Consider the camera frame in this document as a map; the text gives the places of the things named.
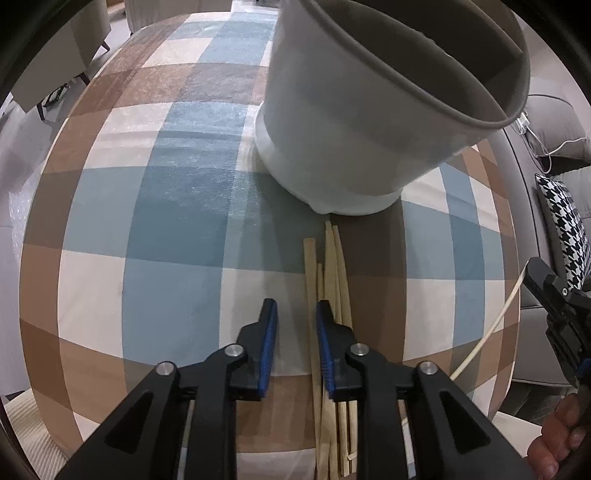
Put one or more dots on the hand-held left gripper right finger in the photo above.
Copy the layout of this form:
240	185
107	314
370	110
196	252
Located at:
323	350

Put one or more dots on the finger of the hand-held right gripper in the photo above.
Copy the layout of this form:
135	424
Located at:
565	341
549	279

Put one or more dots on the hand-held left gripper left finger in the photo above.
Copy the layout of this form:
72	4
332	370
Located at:
268	350

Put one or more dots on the pale wooden chopstick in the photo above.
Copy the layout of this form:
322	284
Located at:
503	311

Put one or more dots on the bundle of wooden chopsticks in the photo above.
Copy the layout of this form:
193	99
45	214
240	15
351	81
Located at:
330	267

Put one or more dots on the white utensil holder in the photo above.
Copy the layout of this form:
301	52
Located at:
346	129

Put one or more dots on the person's right hand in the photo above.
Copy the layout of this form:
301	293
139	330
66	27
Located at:
558	429

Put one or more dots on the grey sofa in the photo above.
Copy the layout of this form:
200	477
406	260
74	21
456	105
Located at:
535	360

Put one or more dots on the houndstooth pillow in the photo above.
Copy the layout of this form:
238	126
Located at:
568	221

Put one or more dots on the grey sofa cushion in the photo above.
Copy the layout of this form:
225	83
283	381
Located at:
554	115

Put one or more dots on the plaid tablecloth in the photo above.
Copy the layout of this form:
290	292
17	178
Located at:
161	207

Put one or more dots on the cream ribbed fabric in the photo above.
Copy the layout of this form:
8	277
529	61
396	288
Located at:
32	434

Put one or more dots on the beige cube side chair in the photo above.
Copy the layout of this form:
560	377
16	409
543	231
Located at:
60	46

